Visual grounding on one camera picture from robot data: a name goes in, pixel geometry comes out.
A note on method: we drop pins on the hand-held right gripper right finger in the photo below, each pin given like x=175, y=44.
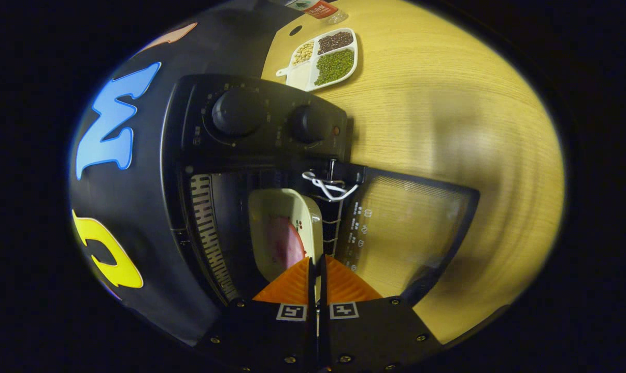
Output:
x=365, y=336

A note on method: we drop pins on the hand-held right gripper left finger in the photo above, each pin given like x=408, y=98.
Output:
x=271, y=336

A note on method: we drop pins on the pink ham slice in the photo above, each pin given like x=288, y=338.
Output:
x=287, y=243

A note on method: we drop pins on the white square plate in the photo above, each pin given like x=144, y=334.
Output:
x=271, y=202

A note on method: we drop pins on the black electric oven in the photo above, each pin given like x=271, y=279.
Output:
x=251, y=119

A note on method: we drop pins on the black backdrop cloth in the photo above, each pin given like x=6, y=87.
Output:
x=137, y=207

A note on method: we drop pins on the white divided bean dish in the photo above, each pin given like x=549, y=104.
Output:
x=333, y=65

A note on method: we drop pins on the clear plastic water bottle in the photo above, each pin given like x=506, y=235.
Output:
x=318, y=8

